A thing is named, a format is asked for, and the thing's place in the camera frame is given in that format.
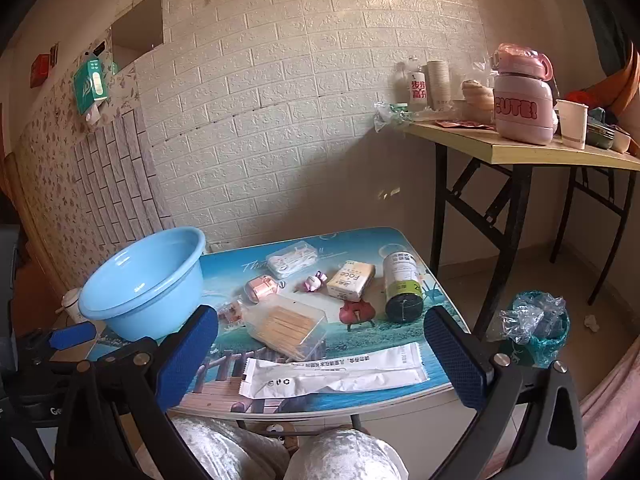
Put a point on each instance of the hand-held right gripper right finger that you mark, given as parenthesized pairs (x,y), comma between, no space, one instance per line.
(455,360)

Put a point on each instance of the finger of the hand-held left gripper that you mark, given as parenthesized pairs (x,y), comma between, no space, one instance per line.
(74,336)

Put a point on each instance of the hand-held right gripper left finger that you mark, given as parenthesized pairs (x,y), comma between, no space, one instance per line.
(187,355)

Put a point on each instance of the small clear snack packet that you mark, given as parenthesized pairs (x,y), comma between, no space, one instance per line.
(231,314)

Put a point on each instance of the blue plastic basin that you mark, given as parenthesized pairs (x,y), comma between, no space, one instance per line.
(145,280)

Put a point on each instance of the dark green cylindrical can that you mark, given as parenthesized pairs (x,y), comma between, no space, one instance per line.
(402,285)

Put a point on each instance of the pink earphone case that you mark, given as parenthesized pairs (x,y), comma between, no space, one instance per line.
(261,290)

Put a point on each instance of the clear box of wooden toothpicks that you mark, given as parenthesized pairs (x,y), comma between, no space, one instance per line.
(290,330)

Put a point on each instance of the long white packet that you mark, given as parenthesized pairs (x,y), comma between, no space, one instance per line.
(335,375)

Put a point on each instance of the beige tissue pack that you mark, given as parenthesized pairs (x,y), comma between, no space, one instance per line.
(350,280)

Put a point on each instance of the clear box of floss picks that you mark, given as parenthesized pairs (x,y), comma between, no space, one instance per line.
(292,260)

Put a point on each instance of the small pink toy figure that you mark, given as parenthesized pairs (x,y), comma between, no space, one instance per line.
(314,284)

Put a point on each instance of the trash bin with green bag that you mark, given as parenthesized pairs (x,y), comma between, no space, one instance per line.
(537,340)

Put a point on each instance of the blue printed low table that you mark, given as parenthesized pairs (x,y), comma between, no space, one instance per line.
(235,265)

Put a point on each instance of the person's left leg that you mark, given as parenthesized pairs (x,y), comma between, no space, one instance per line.
(220,452)

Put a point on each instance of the person's leg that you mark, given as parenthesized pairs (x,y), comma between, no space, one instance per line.
(220,452)
(345,457)

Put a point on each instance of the crumpled white paper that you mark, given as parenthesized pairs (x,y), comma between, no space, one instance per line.
(592,322)

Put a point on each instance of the person's right leg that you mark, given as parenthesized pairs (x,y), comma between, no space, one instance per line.
(345,457)

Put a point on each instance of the pink blanket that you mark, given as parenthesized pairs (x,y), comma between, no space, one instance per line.
(612,410)

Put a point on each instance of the yellow folding table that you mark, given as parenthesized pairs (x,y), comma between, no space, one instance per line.
(525,152)

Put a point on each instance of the red flat packets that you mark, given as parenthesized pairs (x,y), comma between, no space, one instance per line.
(462,124)

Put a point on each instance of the pink water bottle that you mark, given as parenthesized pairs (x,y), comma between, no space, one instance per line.
(522,115)

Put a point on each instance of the crumpled clear plastic bag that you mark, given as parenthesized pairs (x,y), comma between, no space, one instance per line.
(392,112)

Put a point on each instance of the white paper cup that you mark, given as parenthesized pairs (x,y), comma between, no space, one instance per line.
(572,125)

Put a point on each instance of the bagged bread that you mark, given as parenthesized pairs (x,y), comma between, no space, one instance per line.
(477,95)

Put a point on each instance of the green bowls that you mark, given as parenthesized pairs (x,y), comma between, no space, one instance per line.
(602,135)

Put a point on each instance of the clear bottle with red label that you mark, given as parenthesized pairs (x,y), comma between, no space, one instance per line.
(416,90)

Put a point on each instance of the stack of paper cups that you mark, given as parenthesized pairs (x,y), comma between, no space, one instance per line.
(439,85)

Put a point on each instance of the orange cloth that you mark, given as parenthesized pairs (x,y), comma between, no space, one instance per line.
(629,85)

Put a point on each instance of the green wall tissue box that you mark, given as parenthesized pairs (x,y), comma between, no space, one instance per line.
(91,85)

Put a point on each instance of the red wall box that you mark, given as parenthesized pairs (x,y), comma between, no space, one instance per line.
(41,71)

